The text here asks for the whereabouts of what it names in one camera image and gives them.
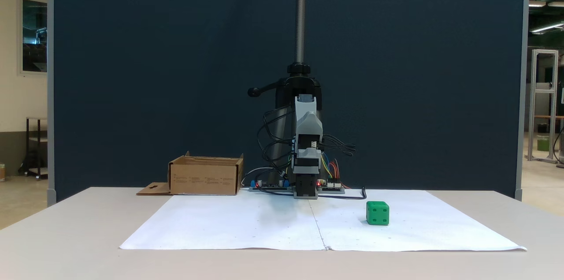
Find grey pointed fixed gripper finger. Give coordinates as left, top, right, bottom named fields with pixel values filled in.
left=295, top=148, right=322, bottom=161

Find green dice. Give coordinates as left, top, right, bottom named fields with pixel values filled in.
left=366, top=201, right=390, bottom=226

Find blue circuit board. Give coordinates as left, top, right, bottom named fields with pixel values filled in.
left=249, top=178, right=294, bottom=193

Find white paper sheet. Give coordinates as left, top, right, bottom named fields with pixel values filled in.
left=308, top=190, right=527, bottom=252
left=120, top=194, right=327, bottom=251

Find brown cardboard box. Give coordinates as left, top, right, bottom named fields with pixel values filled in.
left=137, top=151, right=244, bottom=196

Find dark blue partition panel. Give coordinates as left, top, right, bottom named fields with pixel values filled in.
left=47, top=0, right=530, bottom=205

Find ceiling strip light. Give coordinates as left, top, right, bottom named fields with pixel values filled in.
left=529, top=22, right=564, bottom=35

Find black cart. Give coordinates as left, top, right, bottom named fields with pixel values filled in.
left=19, top=116, right=48, bottom=181

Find framed window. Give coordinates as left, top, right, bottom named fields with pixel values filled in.
left=18, top=0, right=48, bottom=76

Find yellow wire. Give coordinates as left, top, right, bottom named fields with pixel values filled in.
left=321, top=154, right=334, bottom=180

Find black gripper wire loop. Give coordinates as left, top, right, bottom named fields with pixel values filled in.
left=322, top=134, right=356, bottom=157

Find black forearm wire loop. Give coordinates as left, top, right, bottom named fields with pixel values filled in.
left=257, top=108, right=295, bottom=175

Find circuit board with coloured wires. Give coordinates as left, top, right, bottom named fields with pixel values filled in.
left=317, top=180, right=345, bottom=194

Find thin power cable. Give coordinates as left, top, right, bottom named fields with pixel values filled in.
left=241, top=167, right=266, bottom=187

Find metal camera stand pole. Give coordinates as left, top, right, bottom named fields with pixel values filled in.
left=294, top=0, right=307, bottom=65

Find aluminium frame rack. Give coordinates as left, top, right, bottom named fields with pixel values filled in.
left=527, top=49, right=560, bottom=164

